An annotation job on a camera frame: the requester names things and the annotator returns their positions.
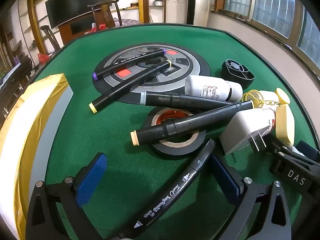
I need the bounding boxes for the black marker with yellow caps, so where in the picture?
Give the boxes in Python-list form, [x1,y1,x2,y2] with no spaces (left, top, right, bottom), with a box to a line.
[89,60,173,114]

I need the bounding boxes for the black marker with cream cap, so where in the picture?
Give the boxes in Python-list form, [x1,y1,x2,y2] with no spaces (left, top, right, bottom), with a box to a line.
[130,100,253,147]

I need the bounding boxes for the floral cushion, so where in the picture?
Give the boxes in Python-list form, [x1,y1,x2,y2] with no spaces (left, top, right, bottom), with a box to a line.
[112,17,140,27]

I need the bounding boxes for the dark wooden chair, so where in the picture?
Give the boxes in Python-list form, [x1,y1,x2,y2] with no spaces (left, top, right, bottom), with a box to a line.
[40,25,62,53]
[87,0,123,28]

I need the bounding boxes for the pale yellow case with keychain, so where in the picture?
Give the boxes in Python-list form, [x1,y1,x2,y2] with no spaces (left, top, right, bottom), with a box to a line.
[242,89,296,146]

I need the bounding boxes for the wooden television cabinet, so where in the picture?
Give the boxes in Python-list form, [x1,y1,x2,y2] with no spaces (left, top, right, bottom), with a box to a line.
[60,17,115,44]

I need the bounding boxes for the white box with yellow tape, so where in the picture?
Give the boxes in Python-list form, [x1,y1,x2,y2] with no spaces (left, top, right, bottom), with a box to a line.
[0,73,74,240]

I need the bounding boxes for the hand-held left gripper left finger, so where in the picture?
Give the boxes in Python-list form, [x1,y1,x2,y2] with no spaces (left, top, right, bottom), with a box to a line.
[25,152,118,240]

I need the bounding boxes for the black marker with white print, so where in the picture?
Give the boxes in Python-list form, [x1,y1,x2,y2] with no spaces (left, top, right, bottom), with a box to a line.
[110,139,216,240]

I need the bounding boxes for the small black fan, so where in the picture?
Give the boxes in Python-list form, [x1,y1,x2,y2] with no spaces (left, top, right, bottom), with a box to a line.
[221,59,255,87]

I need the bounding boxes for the white charger plug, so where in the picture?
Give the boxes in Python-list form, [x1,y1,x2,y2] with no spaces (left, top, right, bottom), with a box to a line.
[219,110,267,155]

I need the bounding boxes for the black tape roll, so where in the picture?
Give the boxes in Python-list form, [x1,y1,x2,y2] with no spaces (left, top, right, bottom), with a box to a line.
[143,106,207,160]

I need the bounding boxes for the white bottle with yellow cap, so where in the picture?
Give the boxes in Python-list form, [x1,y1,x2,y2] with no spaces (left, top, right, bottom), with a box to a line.
[257,87,291,137]

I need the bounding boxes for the window with brown frame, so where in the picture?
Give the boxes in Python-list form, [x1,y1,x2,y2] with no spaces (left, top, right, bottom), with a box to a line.
[216,0,320,67]

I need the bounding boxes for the black television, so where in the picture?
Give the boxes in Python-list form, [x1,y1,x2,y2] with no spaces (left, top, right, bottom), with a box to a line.
[45,0,112,30]

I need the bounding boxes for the round grey table control panel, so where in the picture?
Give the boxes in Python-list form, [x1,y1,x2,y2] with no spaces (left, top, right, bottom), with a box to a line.
[92,42,211,103]

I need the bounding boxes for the black side table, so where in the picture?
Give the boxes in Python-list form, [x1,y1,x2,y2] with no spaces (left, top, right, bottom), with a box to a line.
[0,55,33,100]

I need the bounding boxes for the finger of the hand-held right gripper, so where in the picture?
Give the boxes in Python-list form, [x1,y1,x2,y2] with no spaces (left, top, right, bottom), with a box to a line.
[297,140,320,162]
[267,135,320,170]

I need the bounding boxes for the black marker with purple caps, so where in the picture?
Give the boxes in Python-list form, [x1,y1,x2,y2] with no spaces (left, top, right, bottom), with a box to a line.
[92,49,166,81]

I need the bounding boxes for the standing air conditioner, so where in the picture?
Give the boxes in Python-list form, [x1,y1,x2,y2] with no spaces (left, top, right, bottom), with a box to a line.
[165,0,213,27]

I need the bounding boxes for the gold framed wall shelf unit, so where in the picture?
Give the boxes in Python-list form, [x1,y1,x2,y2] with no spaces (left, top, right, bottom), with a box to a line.
[15,0,168,55]

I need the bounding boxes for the black marker with grey cap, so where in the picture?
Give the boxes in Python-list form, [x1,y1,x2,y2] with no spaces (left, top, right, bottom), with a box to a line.
[140,91,237,110]

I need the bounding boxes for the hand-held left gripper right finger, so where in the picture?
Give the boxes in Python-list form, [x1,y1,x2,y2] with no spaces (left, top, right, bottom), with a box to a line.
[210,154,294,240]

